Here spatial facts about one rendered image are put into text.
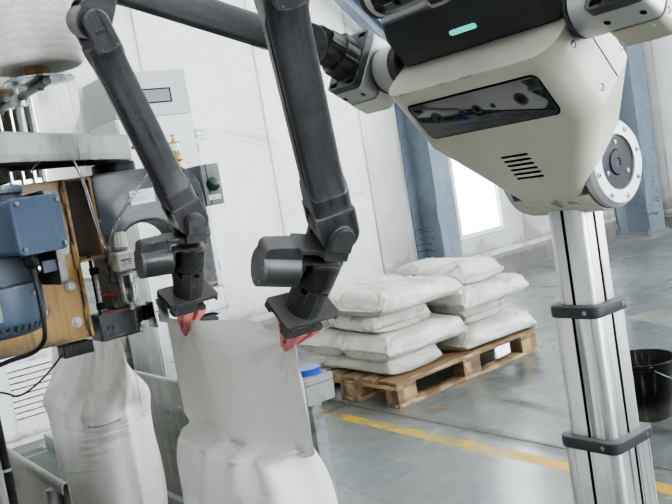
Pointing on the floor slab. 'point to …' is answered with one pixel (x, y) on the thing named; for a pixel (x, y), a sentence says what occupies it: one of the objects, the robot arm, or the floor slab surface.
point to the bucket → (652, 383)
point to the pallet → (394, 384)
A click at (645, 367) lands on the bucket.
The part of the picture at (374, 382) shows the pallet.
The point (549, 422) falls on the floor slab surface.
